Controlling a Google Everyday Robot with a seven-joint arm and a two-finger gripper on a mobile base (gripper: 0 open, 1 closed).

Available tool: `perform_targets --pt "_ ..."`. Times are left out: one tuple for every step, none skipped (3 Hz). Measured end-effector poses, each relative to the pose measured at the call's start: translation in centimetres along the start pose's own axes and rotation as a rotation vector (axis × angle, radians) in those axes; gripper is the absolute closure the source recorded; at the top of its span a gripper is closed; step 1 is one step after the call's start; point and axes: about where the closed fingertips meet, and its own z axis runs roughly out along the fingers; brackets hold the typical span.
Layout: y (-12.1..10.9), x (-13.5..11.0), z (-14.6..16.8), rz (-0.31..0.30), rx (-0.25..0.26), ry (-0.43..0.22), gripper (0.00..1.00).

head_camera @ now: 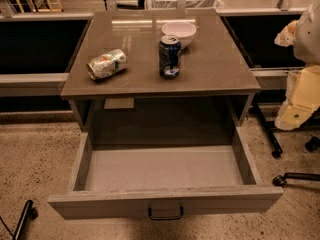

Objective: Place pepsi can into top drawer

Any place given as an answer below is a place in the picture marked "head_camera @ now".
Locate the black chair leg with caster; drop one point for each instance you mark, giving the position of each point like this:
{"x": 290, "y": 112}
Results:
{"x": 28, "y": 213}

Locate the black chair base right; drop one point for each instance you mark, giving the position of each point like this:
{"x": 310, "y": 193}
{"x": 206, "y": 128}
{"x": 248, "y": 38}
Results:
{"x": 275, "y": 139}

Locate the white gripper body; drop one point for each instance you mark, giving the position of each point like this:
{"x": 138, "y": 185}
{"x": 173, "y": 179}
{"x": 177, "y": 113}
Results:
{"x": 308, "y": 39}

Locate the black drawer handle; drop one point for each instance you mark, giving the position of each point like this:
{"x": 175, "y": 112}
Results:
{"x": 165, "y": 215}

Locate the white ceramic bowl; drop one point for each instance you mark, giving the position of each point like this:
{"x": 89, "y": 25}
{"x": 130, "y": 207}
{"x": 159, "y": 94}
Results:
{"x": 185, "y": 31}

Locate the white and green soda can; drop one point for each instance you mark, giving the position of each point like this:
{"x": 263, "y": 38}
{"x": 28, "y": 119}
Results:
{"x": 107, "y": 64}

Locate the open grey top drawer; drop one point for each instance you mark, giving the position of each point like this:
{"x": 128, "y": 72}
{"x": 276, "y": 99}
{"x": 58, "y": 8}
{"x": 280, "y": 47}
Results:
{"x": 108, "y": 183}

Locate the blue pepsi can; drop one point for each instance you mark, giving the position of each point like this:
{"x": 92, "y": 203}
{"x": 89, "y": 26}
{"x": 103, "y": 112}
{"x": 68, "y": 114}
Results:
{"x": 169, "y": 56}

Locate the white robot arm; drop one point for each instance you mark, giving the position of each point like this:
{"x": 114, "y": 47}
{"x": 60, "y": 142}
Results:
{"x": 307, "y": 37}

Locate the white paper label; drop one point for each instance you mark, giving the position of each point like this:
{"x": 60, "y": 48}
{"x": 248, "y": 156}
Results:
{"x": 119, "y": 103}

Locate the wire mesh basket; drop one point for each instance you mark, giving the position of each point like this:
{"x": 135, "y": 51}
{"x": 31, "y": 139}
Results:
{"x": 190, "y": 4}

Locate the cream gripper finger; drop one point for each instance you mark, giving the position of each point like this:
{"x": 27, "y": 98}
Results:
{"x": 286, "y": 37}
{"x": 291, "y": 117}

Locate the grey cabinet with glossy top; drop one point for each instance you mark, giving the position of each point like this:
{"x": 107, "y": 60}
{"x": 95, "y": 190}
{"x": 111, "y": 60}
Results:
{"x": 210, "y": 65}

